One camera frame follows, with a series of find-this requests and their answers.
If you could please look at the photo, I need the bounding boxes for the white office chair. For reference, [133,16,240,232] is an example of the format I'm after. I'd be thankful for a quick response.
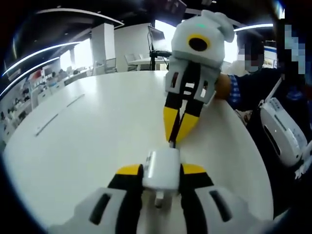
[124,53,142,72]
[104,58,118,74]

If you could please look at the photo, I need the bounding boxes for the person's dark clothed torso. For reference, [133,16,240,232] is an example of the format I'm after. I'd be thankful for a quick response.
[234,68,312,220]

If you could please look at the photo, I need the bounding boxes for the flat white strip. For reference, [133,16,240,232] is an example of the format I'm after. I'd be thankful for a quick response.
[35,94,85,137]

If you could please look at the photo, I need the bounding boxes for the person's head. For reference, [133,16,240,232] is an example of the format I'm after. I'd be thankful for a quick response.
[237,31,266,56]

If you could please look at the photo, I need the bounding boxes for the long ceiling light strip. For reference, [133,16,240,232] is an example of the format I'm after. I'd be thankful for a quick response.
[233,23,274,33]
[2,41,81,77]

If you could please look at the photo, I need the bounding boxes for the white charger adapter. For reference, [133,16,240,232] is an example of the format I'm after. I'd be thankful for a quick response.
[142,149,181,208]

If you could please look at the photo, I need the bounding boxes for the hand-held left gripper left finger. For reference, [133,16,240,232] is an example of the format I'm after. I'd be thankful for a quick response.
[47,163,144,234]

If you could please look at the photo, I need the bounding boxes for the person's right hand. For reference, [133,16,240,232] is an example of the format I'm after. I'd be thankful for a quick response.
[215,73,232,100]

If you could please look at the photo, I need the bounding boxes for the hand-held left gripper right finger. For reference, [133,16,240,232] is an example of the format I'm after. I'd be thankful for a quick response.
[179,163,276,234]

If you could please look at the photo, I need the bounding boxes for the monitor on black stand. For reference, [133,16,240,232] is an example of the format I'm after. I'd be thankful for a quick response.
[147,25,173,72]

